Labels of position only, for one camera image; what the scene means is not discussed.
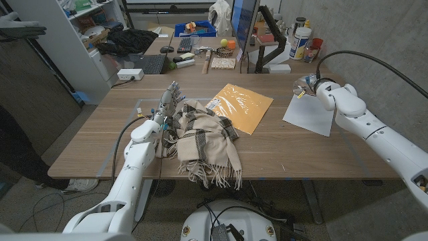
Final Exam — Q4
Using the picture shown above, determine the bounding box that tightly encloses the computer monitor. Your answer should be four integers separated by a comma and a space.
230, 0, 261, 54

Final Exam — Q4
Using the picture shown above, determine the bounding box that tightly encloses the person gloved hand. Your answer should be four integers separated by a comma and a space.
0, 11, 47, 42

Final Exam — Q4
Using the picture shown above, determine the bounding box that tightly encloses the white rectangular block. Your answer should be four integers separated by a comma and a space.
175, 58, 196, 70

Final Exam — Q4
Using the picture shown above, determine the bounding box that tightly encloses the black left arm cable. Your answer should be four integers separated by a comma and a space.
110, 114, 154, 185

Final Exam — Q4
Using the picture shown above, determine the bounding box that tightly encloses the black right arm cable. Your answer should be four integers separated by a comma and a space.
315, 50, 428, 100

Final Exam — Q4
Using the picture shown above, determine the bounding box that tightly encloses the person dark trouser leg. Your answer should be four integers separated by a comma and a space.
0, 106, 70, 190

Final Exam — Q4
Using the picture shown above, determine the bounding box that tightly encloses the white box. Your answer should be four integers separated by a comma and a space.
268, 63, 292, 74

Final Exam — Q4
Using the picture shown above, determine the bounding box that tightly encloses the blue plastic bin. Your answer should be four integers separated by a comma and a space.
174, 20, 217, 37

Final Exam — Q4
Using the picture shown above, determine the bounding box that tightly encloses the wooden handle hammer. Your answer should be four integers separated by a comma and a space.
201, 49, 213, 75

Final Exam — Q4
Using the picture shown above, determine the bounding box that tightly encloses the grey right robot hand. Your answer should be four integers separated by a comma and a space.
292, 74, 320, 98

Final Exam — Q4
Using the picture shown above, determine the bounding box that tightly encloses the black laptop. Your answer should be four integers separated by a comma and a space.
128, 31, 175, 75

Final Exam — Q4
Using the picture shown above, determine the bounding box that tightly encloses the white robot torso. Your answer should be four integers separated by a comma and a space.
180, 199, 278, 241

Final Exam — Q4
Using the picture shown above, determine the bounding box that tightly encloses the wicker ring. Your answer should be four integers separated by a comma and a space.
216, 46, 235, 58

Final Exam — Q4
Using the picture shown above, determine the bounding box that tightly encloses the black round fan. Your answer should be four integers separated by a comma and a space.
150, 179, 177, 198

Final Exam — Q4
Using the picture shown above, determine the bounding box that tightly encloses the woven bamboo mat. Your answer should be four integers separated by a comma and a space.
211, 57, 237, 70

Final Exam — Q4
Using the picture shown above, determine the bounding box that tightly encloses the grey table leg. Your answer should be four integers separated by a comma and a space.
302, 179, 324, 225
134, 179, 154, 223

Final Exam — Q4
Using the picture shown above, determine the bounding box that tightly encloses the white power strip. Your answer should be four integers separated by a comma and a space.
116, 68, 145, 81

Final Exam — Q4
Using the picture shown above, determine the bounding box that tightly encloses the beige plaid fringed scarf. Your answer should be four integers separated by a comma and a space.
154, 99, 243, 191

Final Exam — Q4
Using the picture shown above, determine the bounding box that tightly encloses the white plastic bag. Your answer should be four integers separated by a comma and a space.
207, 0, 233, 37

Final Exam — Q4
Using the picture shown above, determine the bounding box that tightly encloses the small black keyboard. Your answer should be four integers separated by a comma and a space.
176, 36, 194, 54

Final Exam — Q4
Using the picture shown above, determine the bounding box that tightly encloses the white sneaker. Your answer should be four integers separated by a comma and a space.
62, 179, 100, 195

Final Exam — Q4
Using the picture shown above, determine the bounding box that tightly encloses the yellow padded envelope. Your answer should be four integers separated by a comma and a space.
205, 83, 274, 136

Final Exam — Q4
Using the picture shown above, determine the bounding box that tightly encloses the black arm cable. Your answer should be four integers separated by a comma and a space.
110, 114, 154, 185
315, 50, 428, 100

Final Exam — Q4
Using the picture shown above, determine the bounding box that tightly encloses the dark lid bottle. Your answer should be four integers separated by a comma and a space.
293, 17, 307, 34

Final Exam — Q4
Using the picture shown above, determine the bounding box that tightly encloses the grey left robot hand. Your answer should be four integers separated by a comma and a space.
152, 80, 187, 125

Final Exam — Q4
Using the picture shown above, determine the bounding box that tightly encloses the white wipes canister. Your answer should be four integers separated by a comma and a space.
289, 26, 312, 61

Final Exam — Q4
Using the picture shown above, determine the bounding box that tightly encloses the clear drinking glass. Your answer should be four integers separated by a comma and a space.
303, 45, 318, 64

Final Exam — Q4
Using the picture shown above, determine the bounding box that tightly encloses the white paper sheet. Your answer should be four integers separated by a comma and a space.
282, 93, 335, 137

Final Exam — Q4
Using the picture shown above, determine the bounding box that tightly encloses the white shelf unit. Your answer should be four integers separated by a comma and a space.
6, 0, 128, 104

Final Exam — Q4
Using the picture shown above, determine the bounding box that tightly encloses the blue plastic piece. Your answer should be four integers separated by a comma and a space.
72, 90, 90, 104

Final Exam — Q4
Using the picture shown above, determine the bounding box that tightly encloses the black clothing pile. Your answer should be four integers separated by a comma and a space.
96, 28, 159, 57

